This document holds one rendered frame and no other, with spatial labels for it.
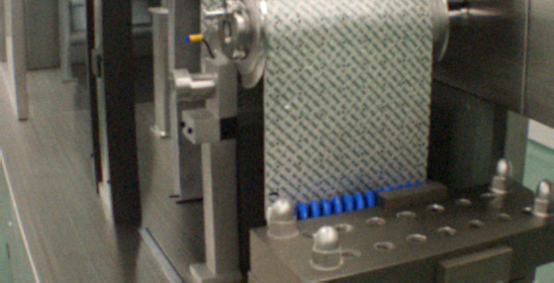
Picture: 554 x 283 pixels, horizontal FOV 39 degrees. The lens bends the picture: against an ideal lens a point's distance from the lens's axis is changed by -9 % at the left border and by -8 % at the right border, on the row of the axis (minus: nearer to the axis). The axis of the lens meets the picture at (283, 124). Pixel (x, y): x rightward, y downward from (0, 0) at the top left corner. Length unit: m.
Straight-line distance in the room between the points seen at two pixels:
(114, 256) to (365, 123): 0.43
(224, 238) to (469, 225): 0.33
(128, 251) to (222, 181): 0.23
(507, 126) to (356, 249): 0.52
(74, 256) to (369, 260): 0.50
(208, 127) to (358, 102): 0.19
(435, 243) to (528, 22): 0.32
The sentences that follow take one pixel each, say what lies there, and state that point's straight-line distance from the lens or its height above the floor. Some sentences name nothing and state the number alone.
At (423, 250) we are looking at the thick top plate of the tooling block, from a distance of 0.95.
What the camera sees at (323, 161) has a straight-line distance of 1.05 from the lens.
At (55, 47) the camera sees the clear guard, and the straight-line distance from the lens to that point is 1.98.
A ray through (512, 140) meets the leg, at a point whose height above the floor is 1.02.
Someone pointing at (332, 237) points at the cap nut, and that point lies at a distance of 0.89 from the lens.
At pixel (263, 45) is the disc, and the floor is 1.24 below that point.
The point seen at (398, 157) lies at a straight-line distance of 1.11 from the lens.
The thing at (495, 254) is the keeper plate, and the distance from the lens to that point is 0.97.
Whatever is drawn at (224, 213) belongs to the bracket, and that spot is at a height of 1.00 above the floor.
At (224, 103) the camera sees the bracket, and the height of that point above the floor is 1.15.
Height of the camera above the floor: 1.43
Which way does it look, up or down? 17 degrees down
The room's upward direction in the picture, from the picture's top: straight up
